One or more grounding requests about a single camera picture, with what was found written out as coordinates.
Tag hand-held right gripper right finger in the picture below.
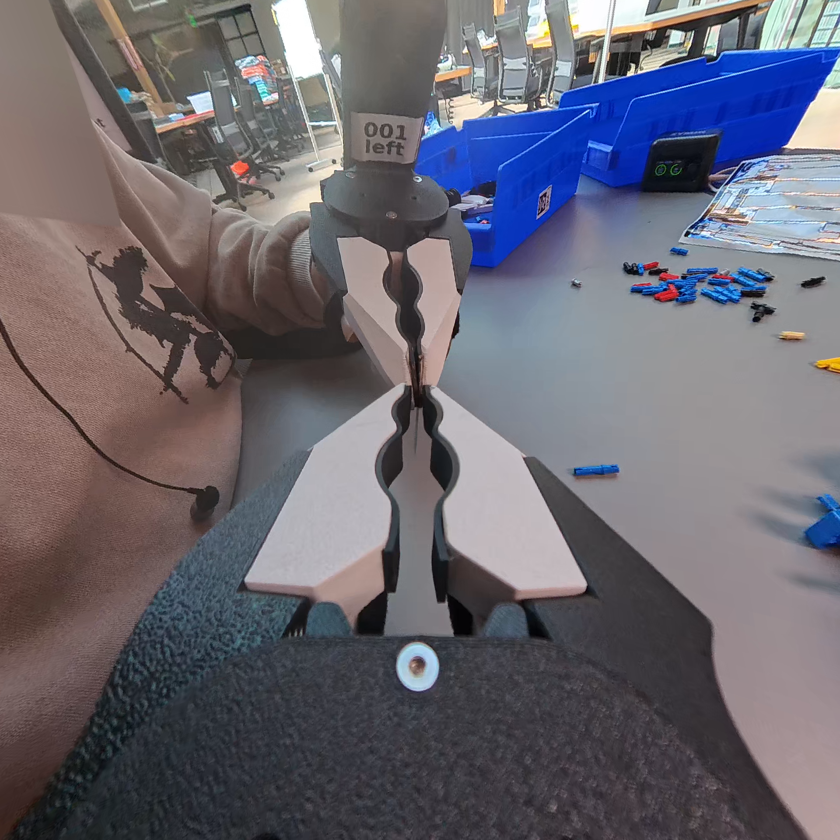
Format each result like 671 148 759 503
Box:
423 386 589 635

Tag black office chair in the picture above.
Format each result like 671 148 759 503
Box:
493 7 547 110
545 0 580 107
202 69 277 212
461 23 501 107

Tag blue plastic bin with sticker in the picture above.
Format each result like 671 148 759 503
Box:
413 105 598 269

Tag white board on stand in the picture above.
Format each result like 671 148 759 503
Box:
271 0 343 173

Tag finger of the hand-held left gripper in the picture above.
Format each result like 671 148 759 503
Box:
406 236 462 389
336 236 414 388

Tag person's left forearm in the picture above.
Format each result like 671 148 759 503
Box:
206 210 343 339

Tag black charger with green lights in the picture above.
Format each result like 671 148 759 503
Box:
642 130 723 193

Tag person's beige sweatshirt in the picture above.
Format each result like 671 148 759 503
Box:
0 125 312 818

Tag pile of small plastic pegs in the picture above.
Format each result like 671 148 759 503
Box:
622 260 777 306

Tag small parts in bin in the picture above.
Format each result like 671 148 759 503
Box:
453 182 501 227

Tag long blue plastic bin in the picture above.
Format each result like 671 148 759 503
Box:
558 47 840 189

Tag blue brick assembly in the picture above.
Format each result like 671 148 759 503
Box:
805 493 840 550

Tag black earphone cable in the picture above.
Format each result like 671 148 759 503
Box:
0 318 222 522

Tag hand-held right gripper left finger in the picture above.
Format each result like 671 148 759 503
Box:
244 385 416 635

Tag printed instruction sheet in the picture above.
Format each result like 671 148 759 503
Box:
682 152 840 260

